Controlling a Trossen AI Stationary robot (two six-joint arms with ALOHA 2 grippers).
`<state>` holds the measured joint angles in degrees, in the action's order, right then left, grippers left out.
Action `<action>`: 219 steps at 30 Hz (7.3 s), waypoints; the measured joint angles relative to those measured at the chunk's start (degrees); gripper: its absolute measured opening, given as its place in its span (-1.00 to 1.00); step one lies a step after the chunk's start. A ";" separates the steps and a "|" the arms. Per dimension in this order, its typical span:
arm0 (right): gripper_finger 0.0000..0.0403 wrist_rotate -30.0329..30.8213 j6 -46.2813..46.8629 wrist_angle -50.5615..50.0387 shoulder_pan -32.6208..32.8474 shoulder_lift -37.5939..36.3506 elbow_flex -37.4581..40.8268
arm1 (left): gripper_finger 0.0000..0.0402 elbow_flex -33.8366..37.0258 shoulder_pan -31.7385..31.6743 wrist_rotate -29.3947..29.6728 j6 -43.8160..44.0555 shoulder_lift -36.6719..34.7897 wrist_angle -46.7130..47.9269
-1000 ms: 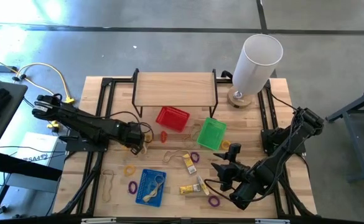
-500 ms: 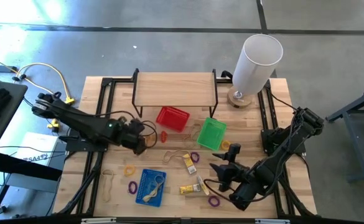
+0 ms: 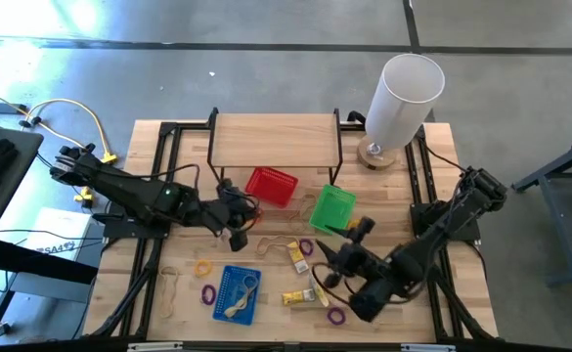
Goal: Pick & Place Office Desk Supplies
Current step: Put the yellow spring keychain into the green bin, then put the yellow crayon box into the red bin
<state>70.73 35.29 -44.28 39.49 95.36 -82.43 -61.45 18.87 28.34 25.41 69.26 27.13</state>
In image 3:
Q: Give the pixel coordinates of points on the purple coil wristband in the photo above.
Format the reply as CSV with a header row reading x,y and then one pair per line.
x,y
311,247
329,316
202,294

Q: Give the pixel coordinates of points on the green plastic basket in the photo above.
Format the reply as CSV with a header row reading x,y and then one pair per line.
x,y
332,210

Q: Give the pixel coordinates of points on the dark grey side table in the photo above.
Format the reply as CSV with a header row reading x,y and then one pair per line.
x,y
7,205

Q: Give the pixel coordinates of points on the black metal table frame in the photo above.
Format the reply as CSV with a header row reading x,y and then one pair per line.
x,y
167,129

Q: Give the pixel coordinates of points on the white cardboard box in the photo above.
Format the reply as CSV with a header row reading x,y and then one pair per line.
x,y
56,230

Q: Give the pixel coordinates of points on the yellow crayon pack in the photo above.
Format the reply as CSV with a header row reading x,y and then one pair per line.
x,y
319,292
295,297
297,259

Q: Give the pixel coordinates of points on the wooden shelf riser black frame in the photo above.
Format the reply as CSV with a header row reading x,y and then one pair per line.
x,y
273,140

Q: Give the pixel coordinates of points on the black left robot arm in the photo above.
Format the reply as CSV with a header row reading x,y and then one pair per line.
x,y
134,193

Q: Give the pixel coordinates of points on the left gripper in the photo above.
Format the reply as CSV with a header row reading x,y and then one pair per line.
x,y
224,215

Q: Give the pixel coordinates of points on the yellow coil wristband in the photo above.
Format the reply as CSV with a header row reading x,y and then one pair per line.
x,y
353,224
195,268

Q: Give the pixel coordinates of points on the red plastic basket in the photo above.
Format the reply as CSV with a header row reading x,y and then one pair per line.
x,y
271,188

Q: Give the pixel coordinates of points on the blue grey metal cart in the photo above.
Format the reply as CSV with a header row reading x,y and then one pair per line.
x,y
554,234

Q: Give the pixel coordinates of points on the white shade table lamp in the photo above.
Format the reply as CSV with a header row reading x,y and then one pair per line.
x,y
403,98

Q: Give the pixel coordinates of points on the white table edge bracket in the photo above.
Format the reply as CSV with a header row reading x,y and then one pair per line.
x,y
427,347
154,346

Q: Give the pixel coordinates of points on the blue plastic basket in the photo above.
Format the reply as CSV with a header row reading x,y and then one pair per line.
x,y
227,288

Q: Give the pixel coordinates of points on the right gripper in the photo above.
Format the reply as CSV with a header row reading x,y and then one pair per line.
x,y
359,261

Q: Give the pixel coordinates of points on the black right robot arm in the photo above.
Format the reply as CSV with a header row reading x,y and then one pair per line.
x,y
442,225

